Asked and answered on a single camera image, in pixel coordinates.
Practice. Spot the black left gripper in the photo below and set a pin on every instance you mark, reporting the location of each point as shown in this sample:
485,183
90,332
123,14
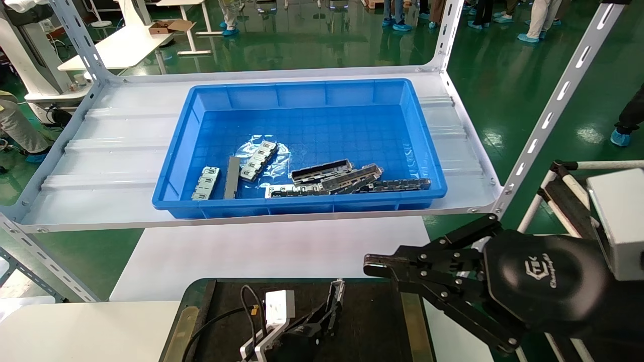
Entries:
302,349

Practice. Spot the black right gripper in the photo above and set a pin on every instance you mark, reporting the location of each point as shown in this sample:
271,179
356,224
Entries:
548,281

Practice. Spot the dark metal channel part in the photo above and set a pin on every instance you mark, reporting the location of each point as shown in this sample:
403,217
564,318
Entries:
322,171
352,178
336,296

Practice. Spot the long dark toothed part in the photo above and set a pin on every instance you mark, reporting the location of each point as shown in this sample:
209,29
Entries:
397,185

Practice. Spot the silver toothed strip part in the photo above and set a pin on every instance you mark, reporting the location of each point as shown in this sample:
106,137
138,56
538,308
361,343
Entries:
294,190

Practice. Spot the flat grey metal bar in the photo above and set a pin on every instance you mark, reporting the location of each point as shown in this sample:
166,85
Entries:
232,177

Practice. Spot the blue plastic tray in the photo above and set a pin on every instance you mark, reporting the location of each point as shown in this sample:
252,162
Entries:
352,125

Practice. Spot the clear plastic bag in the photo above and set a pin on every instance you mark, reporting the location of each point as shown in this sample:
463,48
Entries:
251,146

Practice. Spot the bystander in blue jeans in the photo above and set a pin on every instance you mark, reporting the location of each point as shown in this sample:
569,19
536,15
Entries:
402,26

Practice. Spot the white slotted metal shelf rack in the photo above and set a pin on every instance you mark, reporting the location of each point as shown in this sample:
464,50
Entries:
126,151

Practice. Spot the bystander in beige trousers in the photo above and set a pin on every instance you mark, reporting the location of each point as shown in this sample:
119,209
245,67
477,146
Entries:
541,12

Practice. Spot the bystander in light trousers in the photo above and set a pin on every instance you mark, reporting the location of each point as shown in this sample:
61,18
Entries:
230,12

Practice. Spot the open cardboard box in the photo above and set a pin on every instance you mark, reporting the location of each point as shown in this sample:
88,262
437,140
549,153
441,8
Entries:
168,26

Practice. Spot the white background table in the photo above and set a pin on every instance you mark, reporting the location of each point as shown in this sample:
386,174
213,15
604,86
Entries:
126,50

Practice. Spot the seated person in khaki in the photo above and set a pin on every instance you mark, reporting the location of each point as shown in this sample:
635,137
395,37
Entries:
20,125

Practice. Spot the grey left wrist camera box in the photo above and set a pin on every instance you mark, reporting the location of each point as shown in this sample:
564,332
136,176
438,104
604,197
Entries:
279,306

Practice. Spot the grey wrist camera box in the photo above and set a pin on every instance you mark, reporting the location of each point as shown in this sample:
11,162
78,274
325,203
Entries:
279,306
619,221

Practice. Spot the white pipe frame belt cart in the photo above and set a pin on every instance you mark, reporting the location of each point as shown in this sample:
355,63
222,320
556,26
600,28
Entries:
566,201

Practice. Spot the silver slotted bracket part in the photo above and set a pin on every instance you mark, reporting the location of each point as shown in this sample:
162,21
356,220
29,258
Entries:
258,160

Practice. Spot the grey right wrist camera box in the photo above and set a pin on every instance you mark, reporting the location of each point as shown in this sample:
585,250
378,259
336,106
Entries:
619,221

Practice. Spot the small silver bracket part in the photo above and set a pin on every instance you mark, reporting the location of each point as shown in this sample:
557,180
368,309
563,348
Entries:
206,182

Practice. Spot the white table with pedestal legs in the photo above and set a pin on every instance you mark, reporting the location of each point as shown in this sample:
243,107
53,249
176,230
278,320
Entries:
188,25

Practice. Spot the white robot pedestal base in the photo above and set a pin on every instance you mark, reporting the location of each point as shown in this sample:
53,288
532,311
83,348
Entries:
30,55

